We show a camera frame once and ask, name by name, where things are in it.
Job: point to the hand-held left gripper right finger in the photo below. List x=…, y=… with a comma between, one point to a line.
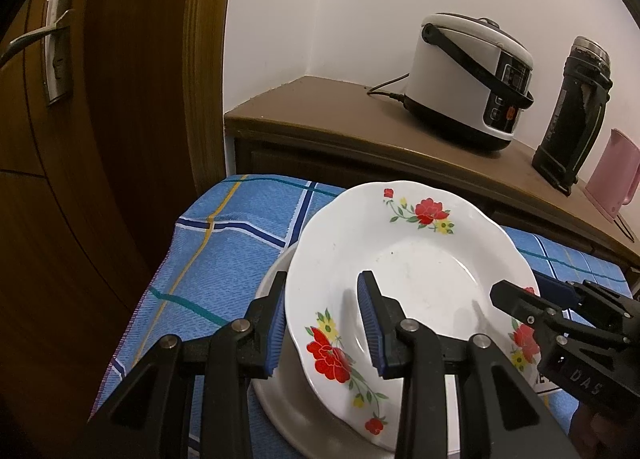
x=371, y=324

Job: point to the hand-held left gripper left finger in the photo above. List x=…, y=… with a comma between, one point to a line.
x=274, y=339

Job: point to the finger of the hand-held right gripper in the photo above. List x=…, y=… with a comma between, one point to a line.
x=555, y=289
x=520, y=301

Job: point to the grey round plate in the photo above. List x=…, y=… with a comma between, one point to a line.
x=280, y=399

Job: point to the large floral white plate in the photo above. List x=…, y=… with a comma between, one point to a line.
x=425, y=264

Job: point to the person's right hand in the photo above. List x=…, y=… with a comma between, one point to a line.
x=600, y=434

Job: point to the white cloth label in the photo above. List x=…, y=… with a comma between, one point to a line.
x=547, y=384

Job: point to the blue plaid tablecloth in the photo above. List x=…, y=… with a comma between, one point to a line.
x=225, y=259

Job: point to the pink electric kettle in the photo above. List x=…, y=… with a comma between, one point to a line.
x=615, y=174

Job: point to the black thermos flask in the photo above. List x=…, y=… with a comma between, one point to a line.
x=570, y=129

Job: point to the brown wooden cabinet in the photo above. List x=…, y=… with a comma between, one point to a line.
x=325, y=109

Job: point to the white rice cooker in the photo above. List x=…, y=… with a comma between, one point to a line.
x=450, y=69

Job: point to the brown wooden door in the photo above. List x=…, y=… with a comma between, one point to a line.
x=100, y=89

